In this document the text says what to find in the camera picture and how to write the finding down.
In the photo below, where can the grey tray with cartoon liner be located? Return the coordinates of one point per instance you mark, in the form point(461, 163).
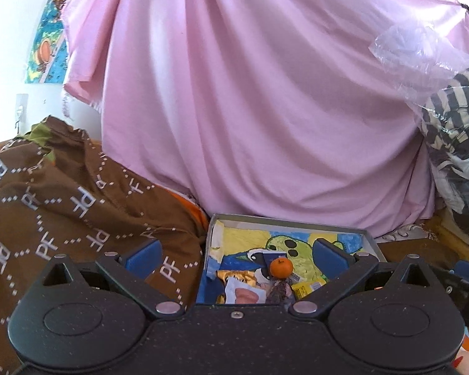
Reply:
point(246, 256)

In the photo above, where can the clear bag of clothes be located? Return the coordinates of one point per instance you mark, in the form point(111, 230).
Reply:
point(433, 78)

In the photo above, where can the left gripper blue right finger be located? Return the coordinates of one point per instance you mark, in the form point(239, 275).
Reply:
point(346, 274)

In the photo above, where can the cartoon wall poster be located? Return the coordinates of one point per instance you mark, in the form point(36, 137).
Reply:
point(48, 59)

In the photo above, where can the wooden bed frame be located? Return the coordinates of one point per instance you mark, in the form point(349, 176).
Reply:
point(438, 240)

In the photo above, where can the blue white long packet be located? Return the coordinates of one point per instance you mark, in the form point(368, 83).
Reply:
point(262, 259)

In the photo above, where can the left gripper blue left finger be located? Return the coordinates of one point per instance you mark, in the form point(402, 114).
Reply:
point(127, 272)

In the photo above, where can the small orange tangerine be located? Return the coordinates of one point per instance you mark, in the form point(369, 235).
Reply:
point(281, 268)

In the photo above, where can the gold jerky packet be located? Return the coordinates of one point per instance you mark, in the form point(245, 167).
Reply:
point(243, 276)

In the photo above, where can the pink sausages white packet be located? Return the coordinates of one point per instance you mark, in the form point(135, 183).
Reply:
point(237, 293)

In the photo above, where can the white wall socket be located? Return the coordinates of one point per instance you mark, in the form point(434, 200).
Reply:
point(21, 113)

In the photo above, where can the yellow snack bar packet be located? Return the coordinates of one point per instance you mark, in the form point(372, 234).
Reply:
point(303, 289)

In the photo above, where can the brown PF patterned quilt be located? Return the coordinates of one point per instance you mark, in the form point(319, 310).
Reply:
point(61, 194)

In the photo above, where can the dark dried snack clear wrapper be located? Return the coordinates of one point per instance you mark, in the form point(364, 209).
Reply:
point(280, 293)

